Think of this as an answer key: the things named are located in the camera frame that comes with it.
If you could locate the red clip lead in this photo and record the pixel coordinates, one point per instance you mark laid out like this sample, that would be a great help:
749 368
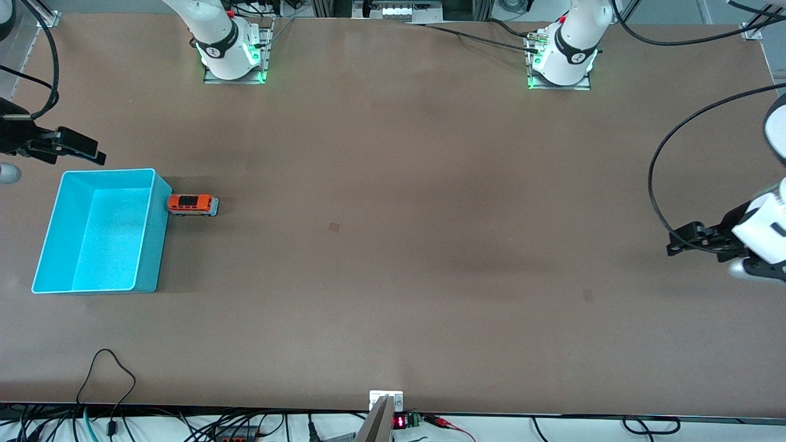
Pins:
443 422

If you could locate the dark power strip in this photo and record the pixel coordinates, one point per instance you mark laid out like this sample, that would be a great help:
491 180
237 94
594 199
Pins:
236 436

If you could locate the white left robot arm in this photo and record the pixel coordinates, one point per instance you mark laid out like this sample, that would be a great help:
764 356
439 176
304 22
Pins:
571 43

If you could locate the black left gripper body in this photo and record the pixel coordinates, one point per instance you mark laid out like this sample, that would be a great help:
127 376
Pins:
730 231

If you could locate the blue plastic box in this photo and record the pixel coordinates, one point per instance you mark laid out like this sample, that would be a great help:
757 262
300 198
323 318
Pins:
110 239

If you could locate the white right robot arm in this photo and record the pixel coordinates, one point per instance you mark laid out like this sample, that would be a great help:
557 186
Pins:
215 31

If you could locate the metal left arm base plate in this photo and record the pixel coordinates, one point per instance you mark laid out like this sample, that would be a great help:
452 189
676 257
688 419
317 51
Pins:
583 85

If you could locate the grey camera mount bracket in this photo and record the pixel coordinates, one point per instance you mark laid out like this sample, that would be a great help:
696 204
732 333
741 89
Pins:
381 423

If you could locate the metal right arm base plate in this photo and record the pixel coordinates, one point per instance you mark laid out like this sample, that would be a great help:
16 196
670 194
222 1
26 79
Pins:
265 49

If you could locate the red digit display module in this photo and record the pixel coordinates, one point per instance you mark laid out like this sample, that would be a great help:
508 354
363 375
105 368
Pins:
400 422

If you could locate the silver lit device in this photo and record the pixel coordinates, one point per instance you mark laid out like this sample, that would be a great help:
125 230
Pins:
408 10

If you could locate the aluminium frame profile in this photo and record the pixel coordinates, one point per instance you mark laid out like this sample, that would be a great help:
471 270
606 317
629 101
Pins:
750 31

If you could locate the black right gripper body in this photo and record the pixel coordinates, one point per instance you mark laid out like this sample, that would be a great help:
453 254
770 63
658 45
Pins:
13 134

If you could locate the aluminium frame corner bracket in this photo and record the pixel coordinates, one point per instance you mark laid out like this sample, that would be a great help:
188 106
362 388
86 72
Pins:
49 18

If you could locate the orange toy bus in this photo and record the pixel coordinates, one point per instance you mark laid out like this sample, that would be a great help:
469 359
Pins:
192 204

